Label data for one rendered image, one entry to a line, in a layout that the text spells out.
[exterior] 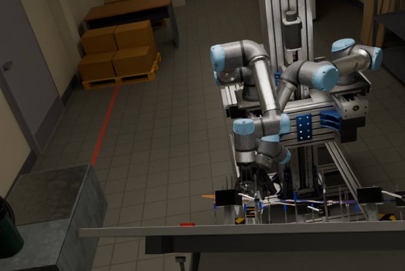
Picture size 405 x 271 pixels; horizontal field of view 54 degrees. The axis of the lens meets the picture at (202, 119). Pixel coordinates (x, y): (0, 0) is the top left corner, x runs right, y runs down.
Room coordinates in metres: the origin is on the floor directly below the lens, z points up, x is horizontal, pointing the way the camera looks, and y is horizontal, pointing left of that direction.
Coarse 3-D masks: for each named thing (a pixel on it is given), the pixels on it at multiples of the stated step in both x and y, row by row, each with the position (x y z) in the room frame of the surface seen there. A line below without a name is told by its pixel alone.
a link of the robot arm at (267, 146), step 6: (264, 138) 1.40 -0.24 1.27; (270, 138) 1.39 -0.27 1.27; (276, 138) 1.39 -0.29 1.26; (264, 144) 1.38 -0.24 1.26; (270, 144) 1.37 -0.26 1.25; (276, 144) 1.38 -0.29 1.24; (258, 150) 1.38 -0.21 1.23; (264, 150) 1.36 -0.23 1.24; (270, 150) 1.36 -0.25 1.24; (276, 150) 1.37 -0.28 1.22; (270, 156) 1.34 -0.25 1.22
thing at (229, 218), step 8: (216, 192) 0.77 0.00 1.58; (224, 192) 0.76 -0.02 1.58; (232, 192) 0.75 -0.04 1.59; (240, 192) 0.77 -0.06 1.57; (216, 200) 0.76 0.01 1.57; (224, 200) 0.75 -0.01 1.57; (232, 200) 0.74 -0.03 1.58; (240, 200) 0.75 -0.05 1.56; (256, 200) 0.72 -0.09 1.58; (224, 208) 0.74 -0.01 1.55; (232, 208) 0.74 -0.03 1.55; (224, 216) 0.73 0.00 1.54; (232, 216) 0.72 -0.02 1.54; (224, 224) 0.71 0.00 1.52; (232, 224) 0.71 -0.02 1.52
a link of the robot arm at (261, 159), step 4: (256, 156) 1.36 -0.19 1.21; (260, 156) 1.35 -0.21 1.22; (264, 156) 1.34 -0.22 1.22; (256, 160) 1.34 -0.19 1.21; (260, 160) 1.33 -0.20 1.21; (264, 160) 1.33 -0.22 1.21; (268, 160) 1.33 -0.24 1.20; (272, 160) 1.34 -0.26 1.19; (260, 164) 1.32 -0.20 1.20; (264, 164) 1.32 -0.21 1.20; (268, 164) 1.32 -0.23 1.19
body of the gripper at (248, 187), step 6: (240, 168) 1.12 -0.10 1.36; (246, 168) 1.12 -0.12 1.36; (246, 174) 1.12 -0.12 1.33; (240, 180) 1.12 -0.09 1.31; (246, 180) 1.10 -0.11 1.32; (252, 180) 1.11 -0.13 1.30; (240, 186) 1.11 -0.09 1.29; (246, 186) 1.10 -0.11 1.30; (252, 186) 1.09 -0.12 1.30; (246, 192) 1.09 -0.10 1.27; (252, 192) 1.08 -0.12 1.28
